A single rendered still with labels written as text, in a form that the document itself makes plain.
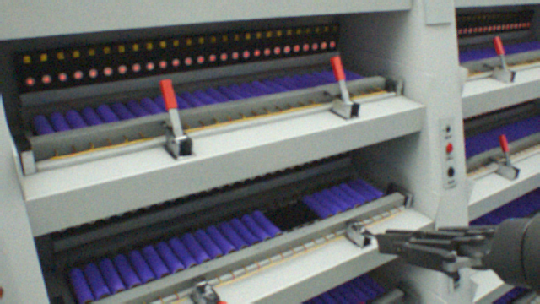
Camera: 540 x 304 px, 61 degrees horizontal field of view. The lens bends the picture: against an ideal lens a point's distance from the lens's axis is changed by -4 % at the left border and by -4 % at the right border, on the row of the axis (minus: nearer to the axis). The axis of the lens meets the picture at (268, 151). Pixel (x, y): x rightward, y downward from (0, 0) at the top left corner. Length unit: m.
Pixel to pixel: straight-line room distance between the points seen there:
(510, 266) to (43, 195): 0.49
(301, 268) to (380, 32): 0.43
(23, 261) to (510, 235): 0.50
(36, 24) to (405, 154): 0.62
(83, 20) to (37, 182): 0.18
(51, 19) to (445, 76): 0.61
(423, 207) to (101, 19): 0.60
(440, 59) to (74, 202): 0.61
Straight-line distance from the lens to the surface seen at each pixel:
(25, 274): 0.53
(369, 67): 0.89
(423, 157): 0.84
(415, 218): 0.85
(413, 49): 0.82
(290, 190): 0.82
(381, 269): 0.99
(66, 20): 0.53
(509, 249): 0.55
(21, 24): 0.53
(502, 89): 1.01
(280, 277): 0.68
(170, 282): 0.63
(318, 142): 0.66
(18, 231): 0.52
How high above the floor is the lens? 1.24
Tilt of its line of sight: 10 degrees down
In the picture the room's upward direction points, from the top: 8 degrees counter-clockwise
